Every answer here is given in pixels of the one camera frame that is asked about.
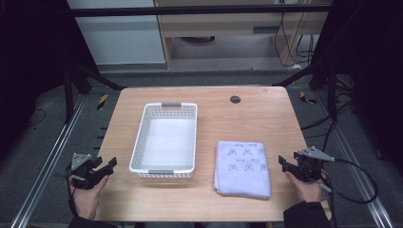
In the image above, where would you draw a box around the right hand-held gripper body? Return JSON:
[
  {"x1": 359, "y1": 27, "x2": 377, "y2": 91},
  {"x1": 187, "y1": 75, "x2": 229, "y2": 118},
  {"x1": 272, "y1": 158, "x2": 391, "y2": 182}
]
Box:
[{"x1": 292, "y1": 145, "x2": 336, "y2": 183}]

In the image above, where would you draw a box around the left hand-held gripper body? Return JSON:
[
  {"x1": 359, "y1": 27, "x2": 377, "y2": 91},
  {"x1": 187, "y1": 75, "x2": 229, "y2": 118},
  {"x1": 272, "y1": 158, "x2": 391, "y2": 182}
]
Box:
[{"x1": 67, "y1": 152, "x2": 107, "y2": 191}]

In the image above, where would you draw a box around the person's right hand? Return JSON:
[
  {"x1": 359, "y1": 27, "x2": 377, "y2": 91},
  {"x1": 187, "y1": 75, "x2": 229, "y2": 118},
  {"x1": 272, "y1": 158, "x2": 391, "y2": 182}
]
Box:
[{"x1": 284, "y1": 170, "x2": 325, "y2": 204}]

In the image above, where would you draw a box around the person's left hand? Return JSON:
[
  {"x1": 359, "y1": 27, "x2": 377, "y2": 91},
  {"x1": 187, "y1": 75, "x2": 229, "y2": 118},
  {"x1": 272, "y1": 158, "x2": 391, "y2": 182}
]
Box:
[{"x1": 68, "y1": 175, "x2": 110, "y2": 221}]

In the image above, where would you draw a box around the folded light purple towel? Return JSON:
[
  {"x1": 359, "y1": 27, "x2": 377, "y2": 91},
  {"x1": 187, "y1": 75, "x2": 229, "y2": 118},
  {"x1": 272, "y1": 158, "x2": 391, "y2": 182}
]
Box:
[{"x1": 213, "y1": 140, "x2": 273, "y2": 200}]

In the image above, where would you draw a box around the yellow black hazard tape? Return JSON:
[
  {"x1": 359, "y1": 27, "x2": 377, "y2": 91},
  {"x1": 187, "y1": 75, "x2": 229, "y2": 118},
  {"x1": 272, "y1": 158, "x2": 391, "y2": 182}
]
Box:
[
  {"x1": 96, "y1": 93, "x2": 109, "y2": 111},
  {"x1": 298, "y1": 90, "x2": 318, "y2": 105}
]

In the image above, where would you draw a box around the white perforated plastic basket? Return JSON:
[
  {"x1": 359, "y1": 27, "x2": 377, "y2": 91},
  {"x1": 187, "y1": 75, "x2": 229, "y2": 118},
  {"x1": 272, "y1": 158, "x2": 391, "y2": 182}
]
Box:
[{"x1": 128, "y1": 102, "x2": 199, "y2": 181}]

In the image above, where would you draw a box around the black metal stand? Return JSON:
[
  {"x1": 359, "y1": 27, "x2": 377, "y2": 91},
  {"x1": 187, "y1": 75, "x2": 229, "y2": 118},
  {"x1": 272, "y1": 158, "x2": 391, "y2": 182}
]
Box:
[
  {"x1": 271, "y1": 61, "x2": 338, "y2": 122},
  {"x1": 62, "y1": 62, "x2": 126, "y2": 125}
]

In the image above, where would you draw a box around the black curtain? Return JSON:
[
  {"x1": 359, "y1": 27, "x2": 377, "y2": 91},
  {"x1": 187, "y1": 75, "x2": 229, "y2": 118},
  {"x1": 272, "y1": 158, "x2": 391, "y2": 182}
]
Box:
[
  {"x1": 308, "y1": 0, "x2": 403, "y2": 177},
  {"x1": 0, "y1": 0, "x2": 99, "y2": 161}
]

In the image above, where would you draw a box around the white cabinet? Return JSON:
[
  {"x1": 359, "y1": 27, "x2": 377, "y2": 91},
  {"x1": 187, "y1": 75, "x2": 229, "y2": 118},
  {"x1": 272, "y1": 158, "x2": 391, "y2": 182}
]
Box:
[{"x1": 66, "y1": 0, "x2": 167, "y2": 67}]

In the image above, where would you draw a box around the light wooden desk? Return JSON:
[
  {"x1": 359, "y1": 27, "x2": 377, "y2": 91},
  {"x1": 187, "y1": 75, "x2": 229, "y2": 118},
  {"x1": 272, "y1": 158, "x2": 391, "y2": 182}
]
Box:
[{"x1": 153, "y1": 0, "x2": 334, "y2": 70}]

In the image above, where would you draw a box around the black horizontal bar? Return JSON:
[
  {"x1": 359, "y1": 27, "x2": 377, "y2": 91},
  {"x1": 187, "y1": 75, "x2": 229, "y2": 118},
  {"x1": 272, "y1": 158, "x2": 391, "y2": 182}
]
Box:
[{"x1": 69, "y1": 4, "x2": 333, "y2": 18}]

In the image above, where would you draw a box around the aluminium floor rail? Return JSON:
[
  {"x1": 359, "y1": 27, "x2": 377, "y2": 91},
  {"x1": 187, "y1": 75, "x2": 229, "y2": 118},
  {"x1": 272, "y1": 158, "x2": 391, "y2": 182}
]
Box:
[
  {"x1": 10, "y1": 94, "x2": 87, "y2": 228},
  {"x1": 316, "y1": 90, "x2": 396, "y2": 228}
]

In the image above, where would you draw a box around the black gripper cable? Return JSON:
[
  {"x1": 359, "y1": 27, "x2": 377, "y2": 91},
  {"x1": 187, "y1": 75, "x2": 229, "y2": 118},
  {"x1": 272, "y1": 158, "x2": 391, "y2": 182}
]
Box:
[{"x1": 317, "y1": 158, "x2": 379, "y2": 205}]

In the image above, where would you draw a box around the bundle of black cables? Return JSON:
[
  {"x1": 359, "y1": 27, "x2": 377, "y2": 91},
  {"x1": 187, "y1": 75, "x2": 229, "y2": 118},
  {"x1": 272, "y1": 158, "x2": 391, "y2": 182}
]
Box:
[{"x1": 273, "y1": 12, "x2": 316, "y2": 68}]

